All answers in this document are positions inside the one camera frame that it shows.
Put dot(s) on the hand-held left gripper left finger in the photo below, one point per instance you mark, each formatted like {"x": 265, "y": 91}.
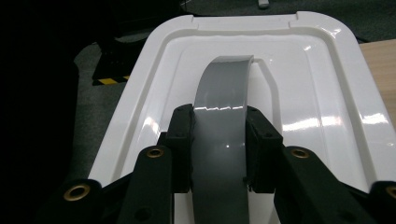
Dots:
{"x": 180, "y": 137}

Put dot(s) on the white container lid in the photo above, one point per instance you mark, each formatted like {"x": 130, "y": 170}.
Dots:
{"x": 311, "y": 93}

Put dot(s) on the black stand base yellow stripes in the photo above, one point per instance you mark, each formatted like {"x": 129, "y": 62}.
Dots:
{"x": 107, "y": 81}

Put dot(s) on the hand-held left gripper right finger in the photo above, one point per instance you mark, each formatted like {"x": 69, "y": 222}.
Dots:
{"x": 261, "y": 140}

